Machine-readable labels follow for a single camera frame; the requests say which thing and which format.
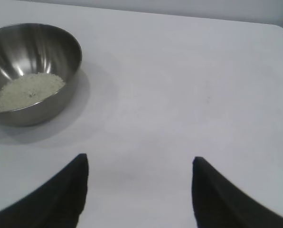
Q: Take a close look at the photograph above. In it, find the white raw rice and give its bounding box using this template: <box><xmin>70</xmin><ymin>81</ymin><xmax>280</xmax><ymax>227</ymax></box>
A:
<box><xmin>0</xmin><ymin>72</ymin><xmax>66</xmax><ymax>112</ymax></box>

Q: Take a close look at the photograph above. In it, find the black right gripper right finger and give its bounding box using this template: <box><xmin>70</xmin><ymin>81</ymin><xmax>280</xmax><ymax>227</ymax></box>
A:
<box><xmin>192</xmin><ymin>156</ymin><xmax>283</xmax><ymax>228</ymax></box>

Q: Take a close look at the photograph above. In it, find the stainless steel mixing bowl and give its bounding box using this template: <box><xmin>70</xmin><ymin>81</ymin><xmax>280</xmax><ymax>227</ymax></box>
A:
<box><xmin>0</xmin><ymin>23</ymin><xmax>83</xmax><ymax>127</ymax></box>

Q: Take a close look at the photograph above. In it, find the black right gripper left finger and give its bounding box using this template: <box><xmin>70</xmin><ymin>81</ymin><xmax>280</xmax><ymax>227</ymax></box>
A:
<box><xmin>0</xmin><ymin>153</ymin><xmax>89</xmax><ymax>228</ymax></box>

